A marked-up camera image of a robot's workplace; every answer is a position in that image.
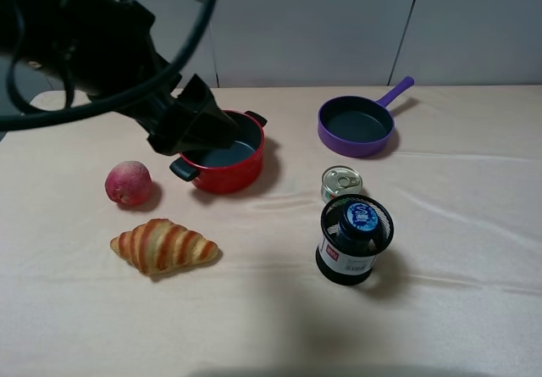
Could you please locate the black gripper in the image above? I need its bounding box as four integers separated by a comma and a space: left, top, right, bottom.
25, 0, 241, 156

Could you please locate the small blue labelled jar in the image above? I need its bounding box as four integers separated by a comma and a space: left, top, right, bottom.
336, 201, 381, 252

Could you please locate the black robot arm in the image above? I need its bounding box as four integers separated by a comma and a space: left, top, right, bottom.
1, 0, 241, 156

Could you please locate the red cooking pot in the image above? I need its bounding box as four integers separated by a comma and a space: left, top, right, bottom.
169, 110, 268, 194

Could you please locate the red peach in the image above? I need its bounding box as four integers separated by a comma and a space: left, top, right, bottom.
104, 161, 152, 207

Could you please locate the striped croissant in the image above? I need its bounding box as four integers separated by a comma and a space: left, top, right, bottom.
110, 219, 219, 277

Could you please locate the purple frying pan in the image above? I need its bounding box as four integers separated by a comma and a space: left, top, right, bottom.
318, 76, 415, 158

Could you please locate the small tin can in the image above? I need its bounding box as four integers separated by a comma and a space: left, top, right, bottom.
321, 165, 362, 202

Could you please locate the black mesh pen cup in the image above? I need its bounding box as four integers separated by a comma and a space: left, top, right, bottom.
315, 194, 395, 286

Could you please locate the black cable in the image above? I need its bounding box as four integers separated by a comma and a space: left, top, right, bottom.
0, 0, 224, 131

